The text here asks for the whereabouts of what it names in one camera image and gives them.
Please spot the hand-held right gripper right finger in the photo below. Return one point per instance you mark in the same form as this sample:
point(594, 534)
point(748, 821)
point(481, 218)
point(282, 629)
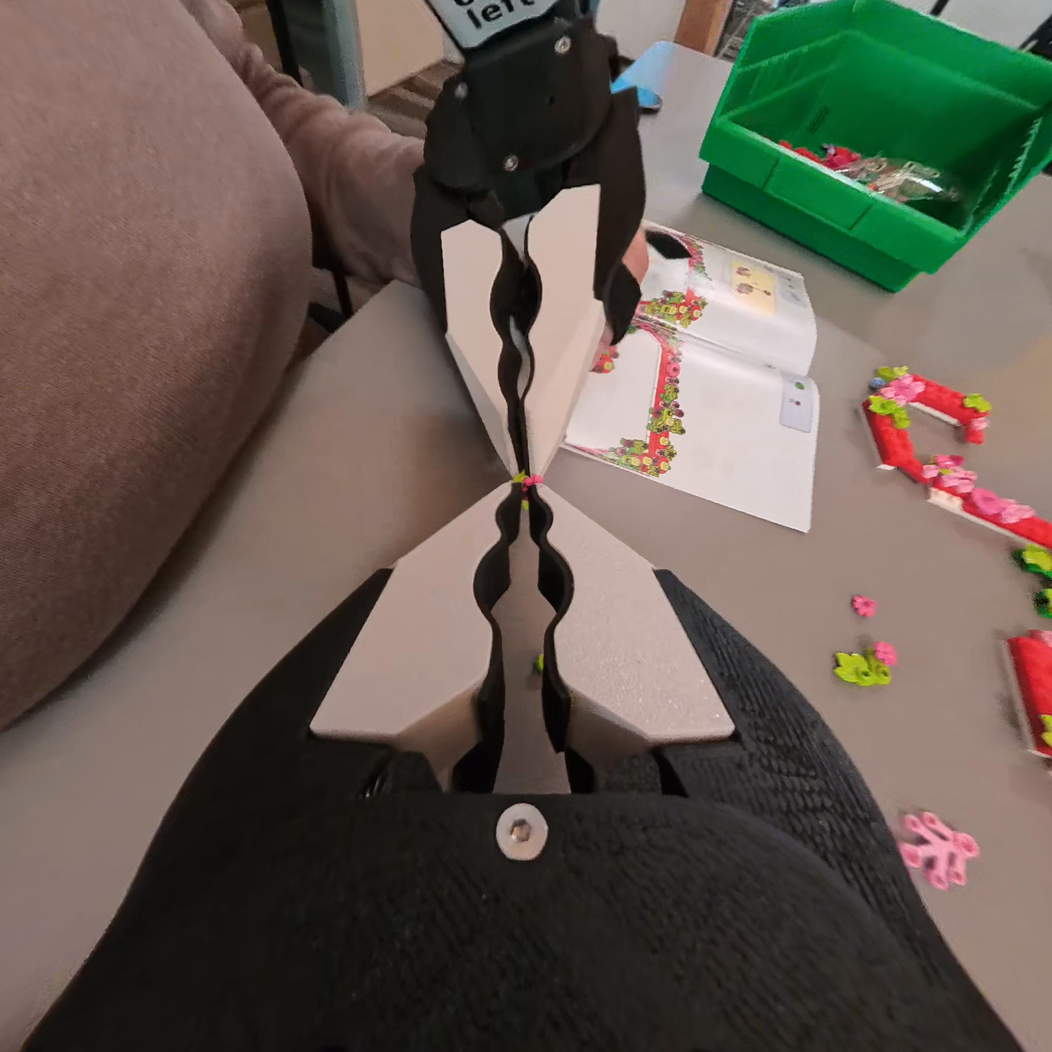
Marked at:
point(633, 649)

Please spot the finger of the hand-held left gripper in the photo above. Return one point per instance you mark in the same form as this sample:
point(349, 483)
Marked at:
point(470, 320)
point(567, 312)

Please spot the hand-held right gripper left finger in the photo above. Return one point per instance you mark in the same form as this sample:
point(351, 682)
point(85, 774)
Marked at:
point(411, 649)

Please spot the small pink green lego flower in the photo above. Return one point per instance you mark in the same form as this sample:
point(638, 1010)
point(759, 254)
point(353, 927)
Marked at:
point(527, 482)

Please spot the person's left forearm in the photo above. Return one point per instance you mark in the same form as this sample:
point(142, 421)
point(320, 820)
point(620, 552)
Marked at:
point(329, 156)

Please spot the lego instruction booklet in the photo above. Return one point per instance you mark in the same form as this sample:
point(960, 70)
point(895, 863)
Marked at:
point(723, 386)

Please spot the green lego leaf with flower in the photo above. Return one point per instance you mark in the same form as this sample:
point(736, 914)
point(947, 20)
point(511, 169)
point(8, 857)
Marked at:
point(861, 667)

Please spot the red lego pieces pile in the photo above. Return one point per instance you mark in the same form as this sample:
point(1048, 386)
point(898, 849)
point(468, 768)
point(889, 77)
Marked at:
point(822, 154)

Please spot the pink lego flower cluster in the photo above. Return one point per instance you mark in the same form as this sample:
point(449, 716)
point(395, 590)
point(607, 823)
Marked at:
point(937, 848)

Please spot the person's left hand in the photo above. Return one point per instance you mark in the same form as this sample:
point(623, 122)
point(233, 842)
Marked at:
point(635, 259)

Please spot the light blue sheet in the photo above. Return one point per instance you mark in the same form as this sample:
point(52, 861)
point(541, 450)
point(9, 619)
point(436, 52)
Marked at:
point(637, 70)

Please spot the person's brown sweater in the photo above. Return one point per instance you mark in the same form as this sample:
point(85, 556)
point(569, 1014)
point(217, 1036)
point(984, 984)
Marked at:
point(123, 329)

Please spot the green plastic bin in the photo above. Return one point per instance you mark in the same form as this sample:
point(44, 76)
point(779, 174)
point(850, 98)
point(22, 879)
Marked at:
point(888, 90)

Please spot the clear plastic bag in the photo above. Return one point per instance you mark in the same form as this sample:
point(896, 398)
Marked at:
point(912, 182)

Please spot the red lego heart frame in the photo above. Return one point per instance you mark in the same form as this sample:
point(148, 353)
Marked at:
point(937, 399)

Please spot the red lego frame segment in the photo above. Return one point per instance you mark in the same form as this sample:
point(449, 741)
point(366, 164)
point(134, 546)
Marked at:
point(1029, 682)

